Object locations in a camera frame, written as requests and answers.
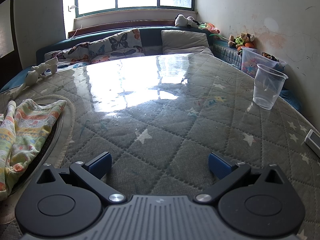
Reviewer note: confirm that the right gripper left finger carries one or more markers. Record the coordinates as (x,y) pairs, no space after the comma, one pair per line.
(88,175)

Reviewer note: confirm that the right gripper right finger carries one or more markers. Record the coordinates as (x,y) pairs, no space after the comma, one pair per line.
(231,175)

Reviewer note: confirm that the colourful patterned child garment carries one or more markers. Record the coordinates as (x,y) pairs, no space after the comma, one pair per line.
(22,132)

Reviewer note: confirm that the round induction cooktop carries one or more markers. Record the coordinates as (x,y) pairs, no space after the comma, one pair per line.
(43,149)

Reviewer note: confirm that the smartphone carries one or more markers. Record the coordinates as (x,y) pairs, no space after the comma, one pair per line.
(312,139)

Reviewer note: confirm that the clear plastic cup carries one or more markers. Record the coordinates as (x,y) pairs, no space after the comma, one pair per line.
(268,84)

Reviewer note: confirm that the white plush bunny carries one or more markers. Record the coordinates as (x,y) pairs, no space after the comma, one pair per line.
(37,72)

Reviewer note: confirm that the clear plastic storage box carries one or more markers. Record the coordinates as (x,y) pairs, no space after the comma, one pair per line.
(251,57)

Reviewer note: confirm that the butterfly print pillow left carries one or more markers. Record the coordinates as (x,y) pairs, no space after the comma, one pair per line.
(77,56)

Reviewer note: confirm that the butterfly print pillow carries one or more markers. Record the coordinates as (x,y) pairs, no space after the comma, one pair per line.
(77,56)
(122,45)

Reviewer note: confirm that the butterfly print pillow right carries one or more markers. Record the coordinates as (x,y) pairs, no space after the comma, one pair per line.
(122,45)

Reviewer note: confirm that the brown orange plush toys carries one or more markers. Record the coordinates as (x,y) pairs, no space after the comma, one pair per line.
(245,40)

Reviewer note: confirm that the grey cushion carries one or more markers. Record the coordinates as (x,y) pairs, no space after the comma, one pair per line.
(180,42)

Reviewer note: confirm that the pink green plush toy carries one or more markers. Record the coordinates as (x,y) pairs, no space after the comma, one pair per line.
(209,27)

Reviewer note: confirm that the blue sofa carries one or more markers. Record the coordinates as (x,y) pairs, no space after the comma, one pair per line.
(152,45)

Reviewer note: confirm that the black white plush toy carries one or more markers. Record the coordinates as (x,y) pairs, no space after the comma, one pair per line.
(186,22)

